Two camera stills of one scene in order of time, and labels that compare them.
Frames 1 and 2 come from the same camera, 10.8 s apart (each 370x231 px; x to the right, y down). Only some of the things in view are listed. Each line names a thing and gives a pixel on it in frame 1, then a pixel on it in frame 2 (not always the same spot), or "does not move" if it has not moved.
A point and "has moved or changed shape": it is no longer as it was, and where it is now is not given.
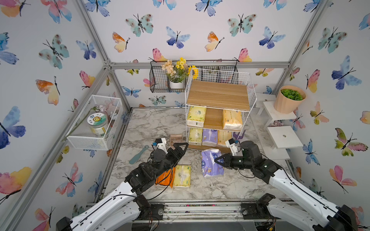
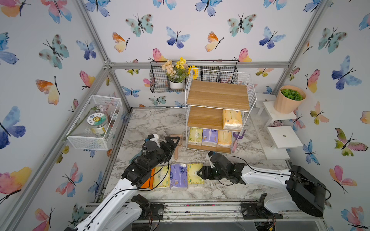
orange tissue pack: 166,178 has moved or changed shape
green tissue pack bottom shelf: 195,135 does not move
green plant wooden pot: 288,99 does not move
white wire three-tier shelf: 218,103 does not move
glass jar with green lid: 98,121 does not move
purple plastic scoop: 236,136 does not move
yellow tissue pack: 196,116 -> 193,176
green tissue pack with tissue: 182,176 has moved or changed shape
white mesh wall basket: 94,127 does not move
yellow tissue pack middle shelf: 232,120 does not move
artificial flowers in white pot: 177,71 does not move
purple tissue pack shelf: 210,168 has moved or changed shape
